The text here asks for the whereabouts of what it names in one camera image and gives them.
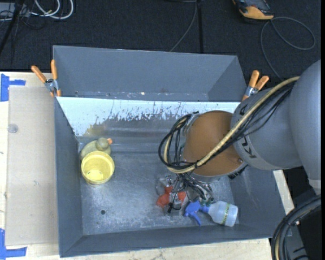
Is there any yellow plastic cup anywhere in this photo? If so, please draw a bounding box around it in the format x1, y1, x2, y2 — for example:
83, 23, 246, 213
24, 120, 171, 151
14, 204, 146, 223
80, 150, 115, 186

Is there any orange-red plastic toy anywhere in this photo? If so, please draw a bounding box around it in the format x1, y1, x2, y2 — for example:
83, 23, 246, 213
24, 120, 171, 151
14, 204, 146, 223
155, 185, 187, 209

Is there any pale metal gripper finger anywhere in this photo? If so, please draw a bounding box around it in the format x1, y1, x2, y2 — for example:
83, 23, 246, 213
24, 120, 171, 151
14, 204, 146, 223
156, 173, 177, 186
155, 184, 177, 197

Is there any black cylinder on white bracket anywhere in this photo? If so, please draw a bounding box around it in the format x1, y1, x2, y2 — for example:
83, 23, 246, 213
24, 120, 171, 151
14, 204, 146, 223
167, 193, 181, 214

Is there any yellow rubber duck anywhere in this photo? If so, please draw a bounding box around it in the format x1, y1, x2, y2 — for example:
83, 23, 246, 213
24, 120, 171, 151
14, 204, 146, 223
79, 137, 113, 161

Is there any grey metal bin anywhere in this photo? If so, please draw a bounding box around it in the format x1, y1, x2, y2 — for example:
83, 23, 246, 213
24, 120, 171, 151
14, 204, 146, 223
51, 45, 288, 257

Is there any blue-trigger clear spray bottle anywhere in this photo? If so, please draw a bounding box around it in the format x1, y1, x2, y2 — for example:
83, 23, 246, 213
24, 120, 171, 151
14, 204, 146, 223
184, 199, 239, 228

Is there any pale brown flat board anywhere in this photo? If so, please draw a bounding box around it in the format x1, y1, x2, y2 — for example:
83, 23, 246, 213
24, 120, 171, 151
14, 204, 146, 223
4, 85, 61, 246

